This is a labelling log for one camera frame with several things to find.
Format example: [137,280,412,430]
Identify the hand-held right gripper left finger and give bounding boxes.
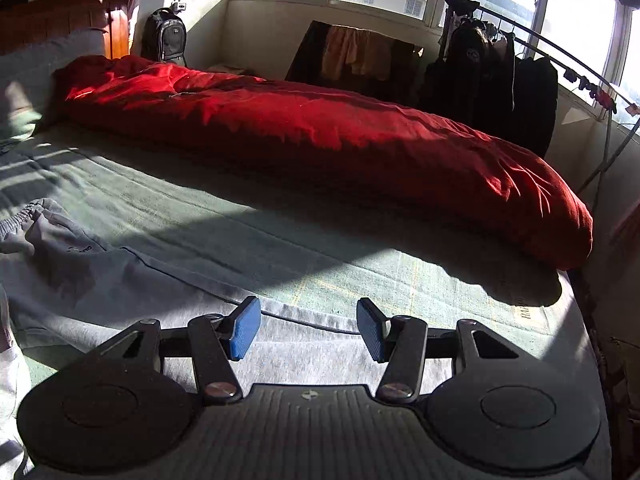
[102,296,262,406]

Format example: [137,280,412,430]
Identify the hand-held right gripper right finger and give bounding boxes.
[356,297,521,403]

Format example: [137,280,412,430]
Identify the grey sweatpants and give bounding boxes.
[0,197,463,480]

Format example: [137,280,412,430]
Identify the metal clothes drying rack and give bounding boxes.
[442,0,640,196]

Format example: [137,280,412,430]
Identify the bed with green plaid sheet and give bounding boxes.
[0,120,613,480]

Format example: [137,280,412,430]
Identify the red quilt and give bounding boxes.
[52,55,594,271]

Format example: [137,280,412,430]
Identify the brown hanging garment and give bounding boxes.
[387,42,425,106]

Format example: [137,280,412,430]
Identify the cardboard box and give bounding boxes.
[600,335,640,461]

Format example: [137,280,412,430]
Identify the plain black jacket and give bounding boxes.
[510,55,558,158]

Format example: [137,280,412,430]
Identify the dark hanging garment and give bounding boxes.
[285,20,331,83]

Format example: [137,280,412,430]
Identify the black backpack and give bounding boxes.
[141,7,188,67]

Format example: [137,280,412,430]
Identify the grey plaid pillow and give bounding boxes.
[0,27,108,141]

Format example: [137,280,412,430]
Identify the row of hanging socks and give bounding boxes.
[562,67,640,116]

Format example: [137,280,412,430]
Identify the wooden headboard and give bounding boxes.
[0,0,131,61]

